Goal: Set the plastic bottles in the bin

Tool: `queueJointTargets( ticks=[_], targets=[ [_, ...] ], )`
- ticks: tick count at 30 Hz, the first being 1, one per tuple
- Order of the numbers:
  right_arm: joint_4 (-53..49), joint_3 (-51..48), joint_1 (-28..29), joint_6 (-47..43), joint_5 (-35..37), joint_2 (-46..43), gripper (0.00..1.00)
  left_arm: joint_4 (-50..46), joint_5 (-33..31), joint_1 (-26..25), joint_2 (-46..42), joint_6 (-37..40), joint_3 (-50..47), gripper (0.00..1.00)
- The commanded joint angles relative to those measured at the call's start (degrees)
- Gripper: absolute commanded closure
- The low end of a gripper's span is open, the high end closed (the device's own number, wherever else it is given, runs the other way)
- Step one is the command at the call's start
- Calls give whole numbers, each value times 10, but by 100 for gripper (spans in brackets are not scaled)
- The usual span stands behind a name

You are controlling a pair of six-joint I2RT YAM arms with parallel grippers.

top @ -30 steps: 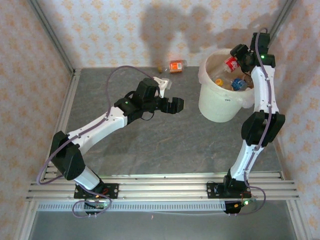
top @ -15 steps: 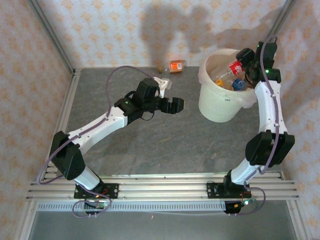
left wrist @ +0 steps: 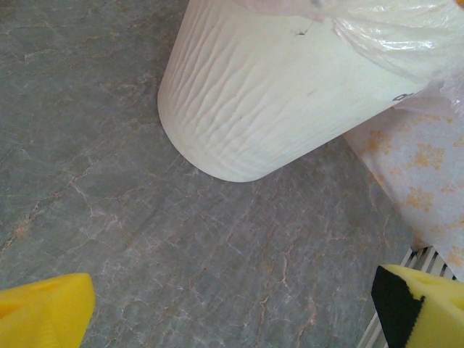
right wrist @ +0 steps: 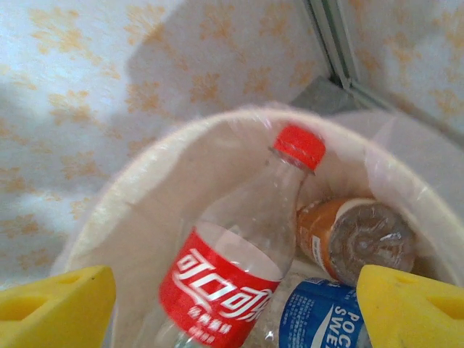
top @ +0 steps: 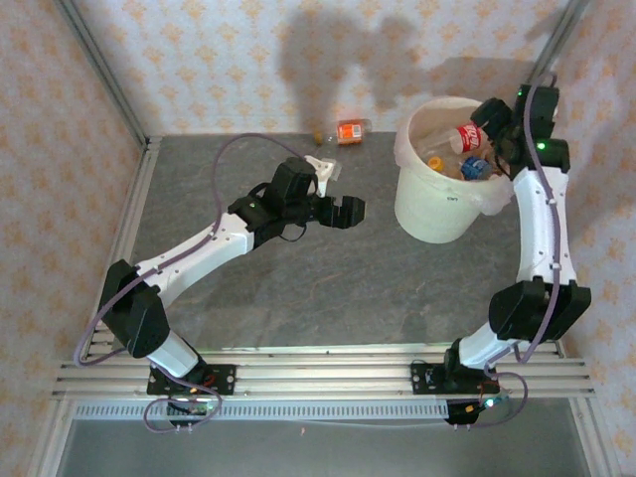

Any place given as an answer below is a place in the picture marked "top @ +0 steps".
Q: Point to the clear bottle red label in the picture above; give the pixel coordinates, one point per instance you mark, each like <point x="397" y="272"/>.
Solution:
<point x="469" y="139"/>

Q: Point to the clear bottle blue label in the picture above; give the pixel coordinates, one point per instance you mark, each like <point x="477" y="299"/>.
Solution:
<point x="474" y="168"/>

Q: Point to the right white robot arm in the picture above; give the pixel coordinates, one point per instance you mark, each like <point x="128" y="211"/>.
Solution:
<point x="541" y="233"/>

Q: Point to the pink translucent bin liner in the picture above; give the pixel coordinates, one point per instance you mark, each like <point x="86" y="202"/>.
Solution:
<point x="437" y="111"/>

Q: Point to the white plastic bin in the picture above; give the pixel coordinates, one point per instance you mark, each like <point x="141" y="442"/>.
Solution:
<point x="432" y="213"/>

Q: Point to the clear bottle orange label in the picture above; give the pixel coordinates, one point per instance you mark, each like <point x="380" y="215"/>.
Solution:
<point x="349" y="133"/>

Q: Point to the aluminium frame post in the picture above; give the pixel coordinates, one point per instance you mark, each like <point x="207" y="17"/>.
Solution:
<point x="99" y="64"/>
<point x="546" y="54"/>

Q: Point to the aluminium side rail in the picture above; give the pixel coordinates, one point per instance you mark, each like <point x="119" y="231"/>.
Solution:
<point x="134" y="199"/>

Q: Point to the aluminium front mounting rail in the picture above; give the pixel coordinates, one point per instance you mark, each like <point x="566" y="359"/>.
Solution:
<point x="323" y="372"/>

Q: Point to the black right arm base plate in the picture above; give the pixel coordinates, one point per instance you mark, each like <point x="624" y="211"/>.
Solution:
<point x="422" y="377"/>

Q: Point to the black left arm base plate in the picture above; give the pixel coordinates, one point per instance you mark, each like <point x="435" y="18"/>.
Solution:
<point x="223" y="380"/>

